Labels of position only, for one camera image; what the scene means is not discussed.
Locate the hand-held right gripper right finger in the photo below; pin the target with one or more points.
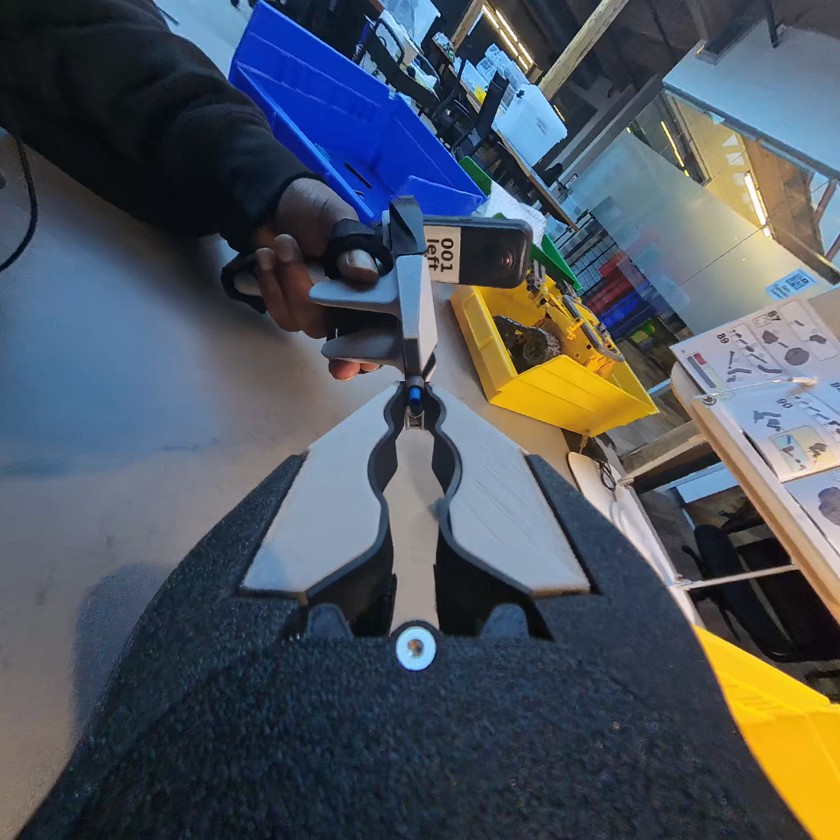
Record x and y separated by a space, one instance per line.
512 525

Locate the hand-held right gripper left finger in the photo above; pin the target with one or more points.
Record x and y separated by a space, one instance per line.
321 518

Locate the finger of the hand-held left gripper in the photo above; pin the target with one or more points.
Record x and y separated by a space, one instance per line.
417 308

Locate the black connector with blue pins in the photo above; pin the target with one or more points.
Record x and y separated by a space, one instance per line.
413 397

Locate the person's left forearm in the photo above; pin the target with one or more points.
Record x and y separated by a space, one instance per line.
131 118

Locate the grey desk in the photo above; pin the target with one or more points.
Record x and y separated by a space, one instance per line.
131 459

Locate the person's left hand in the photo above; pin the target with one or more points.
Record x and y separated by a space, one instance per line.
295 216

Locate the green storage bin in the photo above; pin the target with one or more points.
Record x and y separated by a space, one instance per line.
554 262

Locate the yellow toy bulldozer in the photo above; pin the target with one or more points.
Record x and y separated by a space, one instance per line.
531 344

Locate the white rounded board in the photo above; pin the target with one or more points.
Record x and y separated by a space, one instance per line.
640 531

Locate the red and blue parts drawers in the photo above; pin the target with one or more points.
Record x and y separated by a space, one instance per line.
613 289

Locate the clear plastic storage boxes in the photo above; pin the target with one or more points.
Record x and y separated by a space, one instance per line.
531 124

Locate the blue storage bin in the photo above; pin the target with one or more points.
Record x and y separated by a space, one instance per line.
328 98

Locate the wooden beam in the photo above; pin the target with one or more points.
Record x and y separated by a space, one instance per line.
584 46

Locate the instruction booklet on stand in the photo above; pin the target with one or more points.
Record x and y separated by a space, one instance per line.
741 459

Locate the building instruction booklet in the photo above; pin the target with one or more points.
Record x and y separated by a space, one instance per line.
768 341

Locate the white table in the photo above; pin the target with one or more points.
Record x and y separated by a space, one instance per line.
774 92

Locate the large yellow storage bin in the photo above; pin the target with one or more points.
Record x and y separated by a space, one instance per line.
787 735

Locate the blue wall sign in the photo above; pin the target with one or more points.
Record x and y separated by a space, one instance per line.
791 284

